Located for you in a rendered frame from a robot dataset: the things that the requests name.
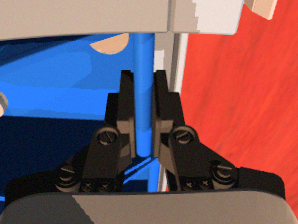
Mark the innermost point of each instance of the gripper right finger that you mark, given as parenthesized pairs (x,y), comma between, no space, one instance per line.
(196,166)

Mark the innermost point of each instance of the white shelf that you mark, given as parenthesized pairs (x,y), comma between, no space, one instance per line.
(171,20)

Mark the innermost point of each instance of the blue bin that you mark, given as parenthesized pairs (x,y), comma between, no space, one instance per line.
(145,181)
(55,105)

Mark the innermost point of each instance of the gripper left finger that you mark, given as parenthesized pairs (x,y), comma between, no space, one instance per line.
(98,167)

